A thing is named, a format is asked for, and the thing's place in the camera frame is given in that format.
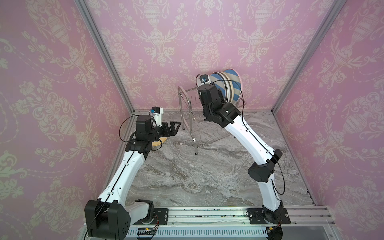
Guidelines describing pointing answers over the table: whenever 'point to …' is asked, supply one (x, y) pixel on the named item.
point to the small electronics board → (146, 231)
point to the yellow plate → (163, 139)
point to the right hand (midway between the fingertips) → (215, 91)
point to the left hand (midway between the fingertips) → (174, 124)
